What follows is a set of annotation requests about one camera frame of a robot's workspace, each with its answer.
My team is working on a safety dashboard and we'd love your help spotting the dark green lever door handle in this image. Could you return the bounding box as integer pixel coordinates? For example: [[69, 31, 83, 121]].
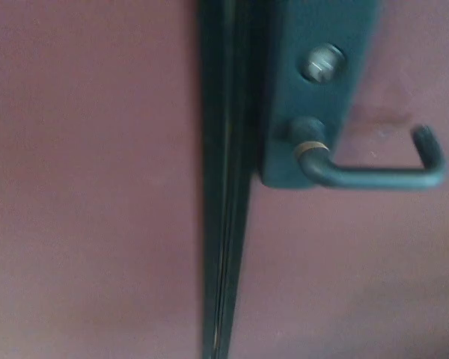
[[286, 114, 449, 191]]

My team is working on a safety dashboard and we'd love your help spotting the black door edge seal strip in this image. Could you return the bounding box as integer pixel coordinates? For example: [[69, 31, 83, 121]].
[[193, 0, 275, 359]]

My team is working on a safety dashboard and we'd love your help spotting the maroon door leaf plain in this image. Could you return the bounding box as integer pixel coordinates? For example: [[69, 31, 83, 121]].
[[0, 0, 207, 359]]

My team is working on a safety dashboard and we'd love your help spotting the maroon door leaf with lock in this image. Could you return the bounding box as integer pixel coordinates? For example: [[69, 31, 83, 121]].
[[227, 0, 449, 359]]

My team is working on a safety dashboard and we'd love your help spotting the silver key cylinder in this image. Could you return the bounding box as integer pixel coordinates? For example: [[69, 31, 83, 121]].
[[300, 42, 347, 86]]

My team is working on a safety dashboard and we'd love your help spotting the dark green lock plate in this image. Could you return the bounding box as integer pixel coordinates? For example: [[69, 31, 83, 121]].
[[260, 0, 385, 190]]

